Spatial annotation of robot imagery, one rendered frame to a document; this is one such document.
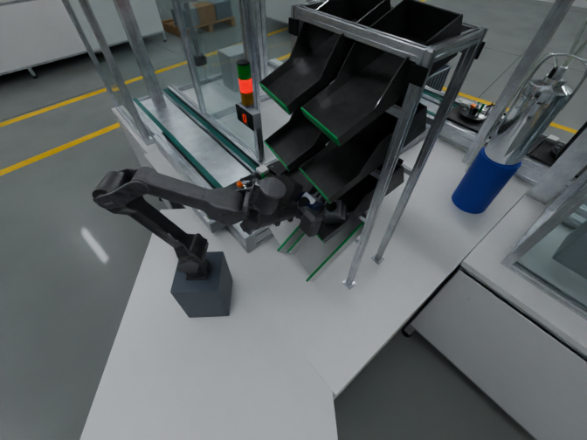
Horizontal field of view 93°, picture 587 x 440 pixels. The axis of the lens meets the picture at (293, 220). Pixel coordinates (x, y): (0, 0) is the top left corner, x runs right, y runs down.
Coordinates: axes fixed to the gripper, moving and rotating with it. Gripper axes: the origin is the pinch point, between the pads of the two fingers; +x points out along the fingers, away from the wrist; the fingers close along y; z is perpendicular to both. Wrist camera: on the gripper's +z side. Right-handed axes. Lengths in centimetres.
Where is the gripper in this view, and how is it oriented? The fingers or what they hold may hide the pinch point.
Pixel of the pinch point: (307, 202)
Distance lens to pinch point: 74.2
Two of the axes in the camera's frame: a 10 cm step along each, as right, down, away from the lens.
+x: 7.6, -2.5, 6.0
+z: 2.2, -7.6, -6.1
